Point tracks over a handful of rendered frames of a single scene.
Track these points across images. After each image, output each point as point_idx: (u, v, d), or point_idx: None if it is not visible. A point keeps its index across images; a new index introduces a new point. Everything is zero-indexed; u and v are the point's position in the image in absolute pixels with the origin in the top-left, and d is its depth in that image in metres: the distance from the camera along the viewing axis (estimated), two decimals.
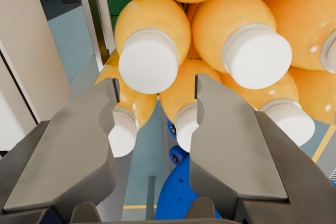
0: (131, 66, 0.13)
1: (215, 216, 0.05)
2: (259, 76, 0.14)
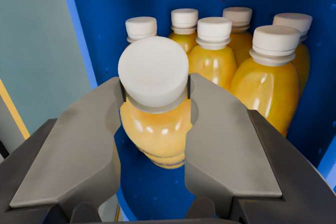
0: (133, 61, 0.11)
1: (215, 216, 0.05)
2: None
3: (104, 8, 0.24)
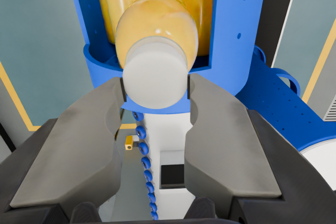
0: None
1: (215, 216, 0.05)
2: None
3: None
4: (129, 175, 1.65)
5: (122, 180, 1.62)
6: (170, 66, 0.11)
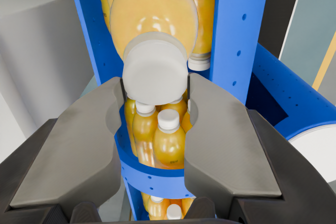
0: None
1: (215, 216, 0.05)
2: (157, 94, 0.12)
3: None
4: None
5: (134, 218, 1.94)
6: (177, 206, 0.54)
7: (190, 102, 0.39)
